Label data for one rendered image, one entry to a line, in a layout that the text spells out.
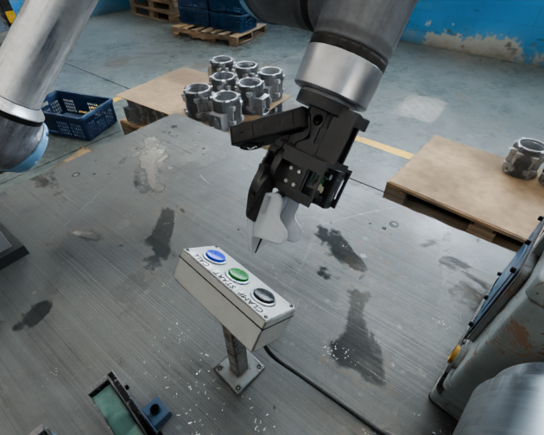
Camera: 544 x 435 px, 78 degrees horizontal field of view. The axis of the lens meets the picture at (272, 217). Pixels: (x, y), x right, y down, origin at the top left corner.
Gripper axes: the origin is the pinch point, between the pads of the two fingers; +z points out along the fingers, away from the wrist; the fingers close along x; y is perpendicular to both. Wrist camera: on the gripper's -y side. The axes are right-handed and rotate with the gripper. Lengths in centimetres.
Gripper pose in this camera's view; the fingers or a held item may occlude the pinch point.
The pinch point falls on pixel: (253, 241)
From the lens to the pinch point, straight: 45.8
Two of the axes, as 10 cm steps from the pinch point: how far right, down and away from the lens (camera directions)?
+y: 7.3, 4.6, -5.0
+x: 5.7, -0.1, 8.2
